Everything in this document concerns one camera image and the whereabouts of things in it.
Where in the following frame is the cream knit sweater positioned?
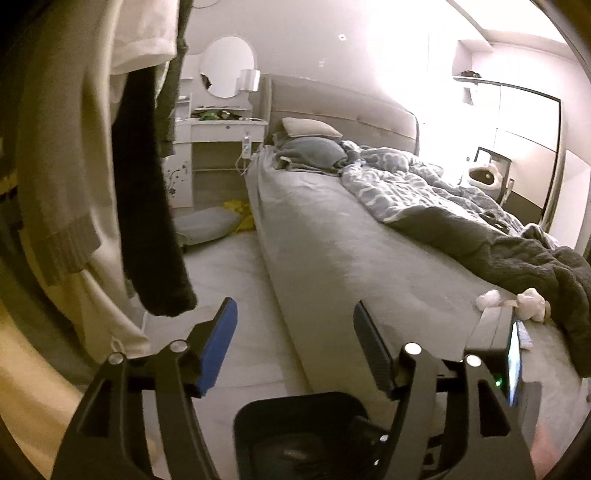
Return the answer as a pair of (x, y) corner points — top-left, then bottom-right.
(13, 0), (154, 367)

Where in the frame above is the oval wall mirror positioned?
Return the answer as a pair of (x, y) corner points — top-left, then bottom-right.
(199, 37), (257, 99)

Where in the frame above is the beige pillow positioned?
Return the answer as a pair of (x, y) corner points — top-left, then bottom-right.
(281, 117), (343, 139)

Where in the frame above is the white wall shelf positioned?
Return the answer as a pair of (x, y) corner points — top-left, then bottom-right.
(453, 69), (495, 85)

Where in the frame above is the white vanity table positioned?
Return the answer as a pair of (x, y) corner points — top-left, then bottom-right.
(172, 78), (269, 209)

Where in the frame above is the green clutter on vanity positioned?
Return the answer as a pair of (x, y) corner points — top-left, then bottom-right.
(198, 109), (242, 122)

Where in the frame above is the grey bed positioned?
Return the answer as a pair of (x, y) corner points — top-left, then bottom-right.
(245, 143), (591, 480)

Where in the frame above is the dark grey fleece blanket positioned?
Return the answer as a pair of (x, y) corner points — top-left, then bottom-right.
(388, 205), (591, 365)

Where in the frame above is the black plastic waste bin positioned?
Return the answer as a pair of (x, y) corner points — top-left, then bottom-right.
(233, 392), (386, 480)

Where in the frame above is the white tissue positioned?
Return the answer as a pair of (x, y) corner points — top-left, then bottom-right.
(475, 289), (504, 309)

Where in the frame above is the blue patterned duvet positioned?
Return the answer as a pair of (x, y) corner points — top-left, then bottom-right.
(339, 141), (527, 232)

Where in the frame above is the black hanging garment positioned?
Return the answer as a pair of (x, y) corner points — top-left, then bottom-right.
(111, 65), (198, 318)

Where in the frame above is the silver table lamp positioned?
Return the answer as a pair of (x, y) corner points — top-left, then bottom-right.
(236, 69), (262, 94)

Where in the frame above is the sliding door wardrobe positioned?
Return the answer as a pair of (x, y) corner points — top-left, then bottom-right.
(455, 78), (565, 232)

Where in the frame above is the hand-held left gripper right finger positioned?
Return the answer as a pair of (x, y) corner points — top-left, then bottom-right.
(353, 301), (536, 480)

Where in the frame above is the grey-blue pillow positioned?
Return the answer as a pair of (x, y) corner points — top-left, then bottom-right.
(272, 135), (348, 174)

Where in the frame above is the white charger with cable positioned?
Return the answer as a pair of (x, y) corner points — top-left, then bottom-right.
(235, 133), (254, 177)

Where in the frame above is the dark green hanging garment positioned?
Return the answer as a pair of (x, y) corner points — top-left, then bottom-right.
(157, 0), (193, 160)

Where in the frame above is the grey floor cushion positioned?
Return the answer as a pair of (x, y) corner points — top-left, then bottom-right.
(175, 207), (243, 246)

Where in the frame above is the cream tissue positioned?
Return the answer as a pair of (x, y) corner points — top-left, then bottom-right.
(513, 288), (550, 322)

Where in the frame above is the dark metal frame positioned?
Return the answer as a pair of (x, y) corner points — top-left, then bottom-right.
(473, 147), (514, 204)

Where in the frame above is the grey padded headboard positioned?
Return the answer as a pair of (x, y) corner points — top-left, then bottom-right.
(262, 74), (421, 158)

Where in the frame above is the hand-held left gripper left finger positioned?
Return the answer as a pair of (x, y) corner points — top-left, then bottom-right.
(51, 298), (238, 480)

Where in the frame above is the white hanging shirt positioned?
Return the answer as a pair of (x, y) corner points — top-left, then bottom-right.
(108, 0), (181, 75)

